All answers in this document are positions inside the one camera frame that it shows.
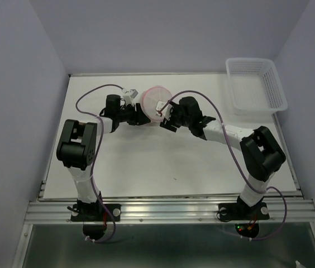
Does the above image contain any white mesh laundry bag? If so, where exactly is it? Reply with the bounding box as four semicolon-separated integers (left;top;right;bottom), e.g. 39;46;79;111
140;86;172;123

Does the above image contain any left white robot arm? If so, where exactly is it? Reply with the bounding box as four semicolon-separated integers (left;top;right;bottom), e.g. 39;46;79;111
56;94;151;222

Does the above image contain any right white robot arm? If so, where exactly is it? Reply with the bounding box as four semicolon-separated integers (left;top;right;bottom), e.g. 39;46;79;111
156;97;286;218

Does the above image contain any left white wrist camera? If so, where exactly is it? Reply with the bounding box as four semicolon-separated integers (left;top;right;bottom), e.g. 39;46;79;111
122;88;138;106

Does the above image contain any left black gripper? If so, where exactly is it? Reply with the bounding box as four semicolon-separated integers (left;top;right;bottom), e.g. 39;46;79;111
116;102;151;126

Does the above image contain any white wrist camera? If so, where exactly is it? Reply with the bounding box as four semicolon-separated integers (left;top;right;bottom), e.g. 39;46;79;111
155;100;173;119
122;88;138;106

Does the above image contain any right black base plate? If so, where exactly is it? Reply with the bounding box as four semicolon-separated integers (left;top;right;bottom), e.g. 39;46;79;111
216;199;270;239

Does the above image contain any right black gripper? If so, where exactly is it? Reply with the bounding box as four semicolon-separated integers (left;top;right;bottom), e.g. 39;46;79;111
159;99;192;132

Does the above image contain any white plastic basket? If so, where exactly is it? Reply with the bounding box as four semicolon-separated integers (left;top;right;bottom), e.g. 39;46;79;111
226;58;288;116

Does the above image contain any aluminium front rail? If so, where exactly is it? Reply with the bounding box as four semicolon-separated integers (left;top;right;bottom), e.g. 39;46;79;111
24;197;315;224

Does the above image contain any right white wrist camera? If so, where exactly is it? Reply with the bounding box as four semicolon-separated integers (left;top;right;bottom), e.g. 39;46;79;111
155;100;173;119

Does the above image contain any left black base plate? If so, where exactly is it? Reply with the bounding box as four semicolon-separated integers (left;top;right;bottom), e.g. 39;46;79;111
67;200;121;243

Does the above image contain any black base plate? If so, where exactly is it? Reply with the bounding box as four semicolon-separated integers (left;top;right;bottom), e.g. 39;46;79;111
216;199;270;239
67;200;121;243

